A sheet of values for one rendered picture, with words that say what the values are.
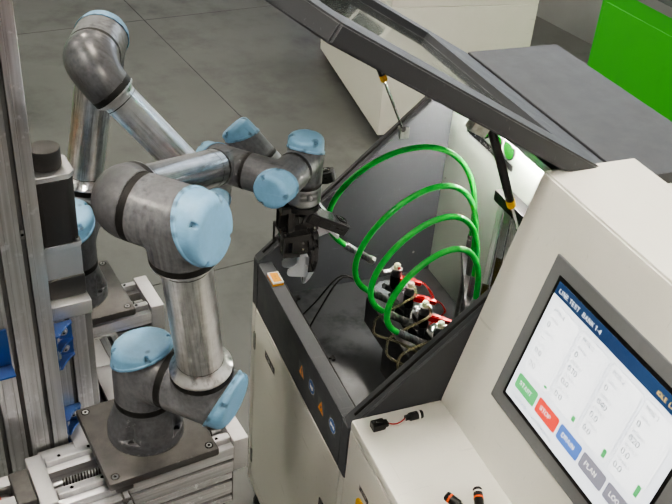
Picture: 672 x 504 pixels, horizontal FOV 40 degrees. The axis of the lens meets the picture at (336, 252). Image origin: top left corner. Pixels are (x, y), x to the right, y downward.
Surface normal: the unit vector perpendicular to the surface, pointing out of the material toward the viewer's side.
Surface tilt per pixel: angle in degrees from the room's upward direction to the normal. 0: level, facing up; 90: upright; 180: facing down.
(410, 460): 0
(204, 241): 82
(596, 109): 0
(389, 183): 90
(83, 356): 90
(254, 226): 0
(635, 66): 90
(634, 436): 76
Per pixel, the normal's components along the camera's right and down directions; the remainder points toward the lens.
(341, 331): 0.07, -0.83
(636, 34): -0.92, 0.17
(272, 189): -0.41, 0.49
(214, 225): 0.90, 0.18
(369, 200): 0.36, 0.54
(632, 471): -0.88, -0.05
